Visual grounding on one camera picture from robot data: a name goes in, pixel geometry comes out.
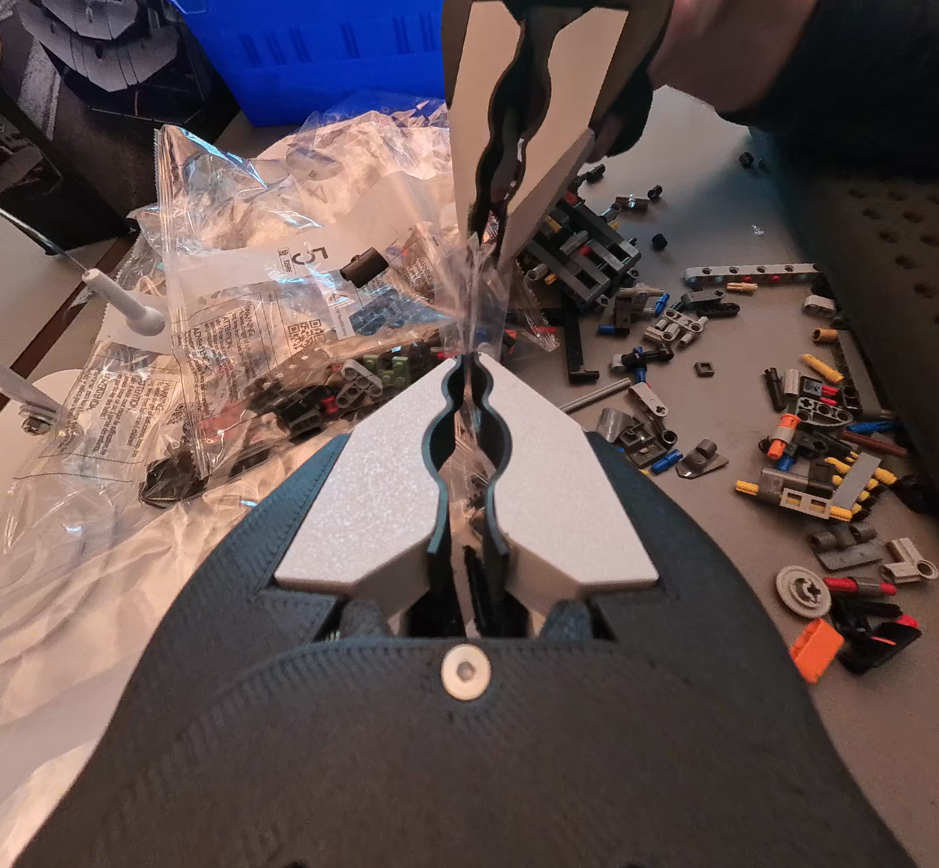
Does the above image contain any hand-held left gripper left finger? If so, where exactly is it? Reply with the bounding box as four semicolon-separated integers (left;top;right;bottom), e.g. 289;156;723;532
273;356;467;623

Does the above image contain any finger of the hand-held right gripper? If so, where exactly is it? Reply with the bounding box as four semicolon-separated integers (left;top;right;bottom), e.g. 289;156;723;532
499;4;632;267
449;0;529;238

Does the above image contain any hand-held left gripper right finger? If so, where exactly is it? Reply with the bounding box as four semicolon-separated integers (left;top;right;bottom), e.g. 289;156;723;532
471;353;661;620

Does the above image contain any small clear parts bag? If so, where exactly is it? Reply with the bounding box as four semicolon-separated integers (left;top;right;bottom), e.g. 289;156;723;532
433;223;559;612

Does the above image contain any pile of toy bricks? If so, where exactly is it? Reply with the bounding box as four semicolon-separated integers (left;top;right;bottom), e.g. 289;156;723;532
558;164;939;686

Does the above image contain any person's right forearm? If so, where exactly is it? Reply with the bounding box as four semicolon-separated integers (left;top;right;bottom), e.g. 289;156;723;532
719;0;939;172

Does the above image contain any dark toy set box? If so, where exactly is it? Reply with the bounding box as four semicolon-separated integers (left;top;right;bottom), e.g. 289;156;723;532
0;0;243;249

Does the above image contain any person's right hand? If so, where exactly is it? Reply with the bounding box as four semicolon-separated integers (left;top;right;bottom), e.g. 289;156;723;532
649;0;828;115

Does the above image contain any blue plastic bin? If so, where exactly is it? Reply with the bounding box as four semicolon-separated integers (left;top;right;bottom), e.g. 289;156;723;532
169;0;470;128

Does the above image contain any black toy connector piece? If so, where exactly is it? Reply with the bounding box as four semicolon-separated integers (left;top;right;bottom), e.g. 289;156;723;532
341;246;388;288

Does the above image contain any grey toy pulley wheel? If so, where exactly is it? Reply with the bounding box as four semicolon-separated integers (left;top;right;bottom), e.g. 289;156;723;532
775;565;833;617

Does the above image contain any long grey toy beam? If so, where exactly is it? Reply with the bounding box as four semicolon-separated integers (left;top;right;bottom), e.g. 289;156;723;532
686;263;819;286

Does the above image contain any orange toy panel piece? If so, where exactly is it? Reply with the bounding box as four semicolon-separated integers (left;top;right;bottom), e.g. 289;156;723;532
791;619;846;684

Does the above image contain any large clear crumpled bag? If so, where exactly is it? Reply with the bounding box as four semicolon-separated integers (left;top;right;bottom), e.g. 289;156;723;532
0;457;272;700

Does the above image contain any numbered clear parts bag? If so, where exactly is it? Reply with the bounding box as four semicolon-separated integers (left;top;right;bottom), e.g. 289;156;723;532
154;123;500;444

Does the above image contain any black perforated board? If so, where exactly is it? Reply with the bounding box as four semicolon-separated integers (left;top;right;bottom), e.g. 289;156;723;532
800;164;939;458

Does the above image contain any white paper bag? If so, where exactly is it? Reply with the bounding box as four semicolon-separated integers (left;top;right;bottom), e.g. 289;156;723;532
0;633;177;847

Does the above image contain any black toy frame assembly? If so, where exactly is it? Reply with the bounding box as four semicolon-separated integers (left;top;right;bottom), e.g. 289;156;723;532
514;164;643;312

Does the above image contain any wire page holder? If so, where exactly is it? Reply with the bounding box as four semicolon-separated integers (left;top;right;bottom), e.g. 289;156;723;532
0;211;168;335

